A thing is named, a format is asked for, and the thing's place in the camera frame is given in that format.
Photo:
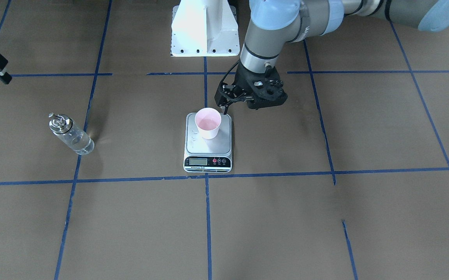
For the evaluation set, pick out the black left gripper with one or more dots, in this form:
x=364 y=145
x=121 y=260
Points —
x=244 y=80

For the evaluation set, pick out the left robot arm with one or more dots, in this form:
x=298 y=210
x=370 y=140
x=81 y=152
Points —
x=274 y=23

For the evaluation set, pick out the digital kitchen scale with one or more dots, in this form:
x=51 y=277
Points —
x=208 y=155

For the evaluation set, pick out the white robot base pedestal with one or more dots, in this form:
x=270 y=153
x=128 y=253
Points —
x=204 y=28

